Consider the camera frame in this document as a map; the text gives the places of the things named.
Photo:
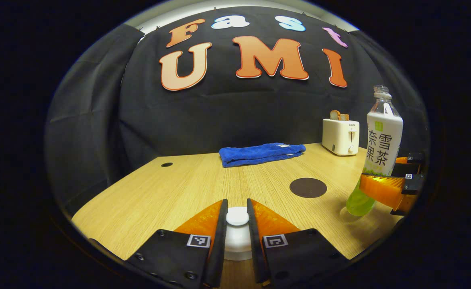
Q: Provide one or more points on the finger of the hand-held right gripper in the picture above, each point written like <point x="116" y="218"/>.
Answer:
<point x="382" y="189"/>
<point x="414" y="158"/>

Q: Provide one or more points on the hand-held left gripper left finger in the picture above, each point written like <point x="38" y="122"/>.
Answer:
<point x="221" y="241"/>

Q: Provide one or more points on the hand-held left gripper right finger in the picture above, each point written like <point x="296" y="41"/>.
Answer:
<point x="254" y="241"/>

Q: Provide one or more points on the white teacup lid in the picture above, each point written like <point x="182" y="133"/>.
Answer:
<point x="237" y="218"/>

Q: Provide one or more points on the clear water bottle white label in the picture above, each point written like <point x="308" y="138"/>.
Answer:
<point x="384" y="136"/>

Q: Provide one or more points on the dark round coaster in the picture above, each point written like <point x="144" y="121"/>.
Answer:
<point x="308" y="188"/>

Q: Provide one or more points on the white toaster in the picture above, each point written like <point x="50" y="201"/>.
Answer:
<point x="339" y="136"/>

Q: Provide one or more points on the toasted bread slice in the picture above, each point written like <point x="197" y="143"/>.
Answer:
<point x="335" y="115"/>
<point x="344" y="117"/>

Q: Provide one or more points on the blue folded towel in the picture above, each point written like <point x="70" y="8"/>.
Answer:
<point x="259" y="154"/>

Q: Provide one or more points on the black backdrop cloth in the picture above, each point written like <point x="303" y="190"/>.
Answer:
<point x="239" y="112"/>

